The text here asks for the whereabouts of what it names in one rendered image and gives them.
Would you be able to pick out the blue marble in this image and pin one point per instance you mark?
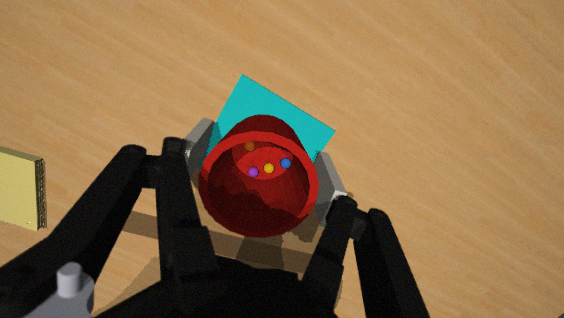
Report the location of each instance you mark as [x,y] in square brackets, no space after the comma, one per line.
[285,163]

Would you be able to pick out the orange marble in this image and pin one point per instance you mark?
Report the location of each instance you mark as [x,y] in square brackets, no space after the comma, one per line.
[249,146]

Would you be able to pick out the pale yellow flat pad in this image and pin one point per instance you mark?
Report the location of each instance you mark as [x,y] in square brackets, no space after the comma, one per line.
[21,189]

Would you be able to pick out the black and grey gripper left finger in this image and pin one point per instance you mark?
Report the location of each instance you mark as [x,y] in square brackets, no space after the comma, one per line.
[52,279]

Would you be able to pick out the yellow marble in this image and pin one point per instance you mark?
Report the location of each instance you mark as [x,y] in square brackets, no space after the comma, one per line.
[268,168]

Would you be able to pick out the red cup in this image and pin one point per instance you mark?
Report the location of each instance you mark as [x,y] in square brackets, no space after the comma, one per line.
[268,204]

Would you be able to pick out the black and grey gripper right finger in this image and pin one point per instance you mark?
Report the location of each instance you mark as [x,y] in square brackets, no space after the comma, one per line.
[388,287]

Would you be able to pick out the purple marble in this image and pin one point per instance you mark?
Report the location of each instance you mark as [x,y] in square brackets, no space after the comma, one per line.
[253,171]

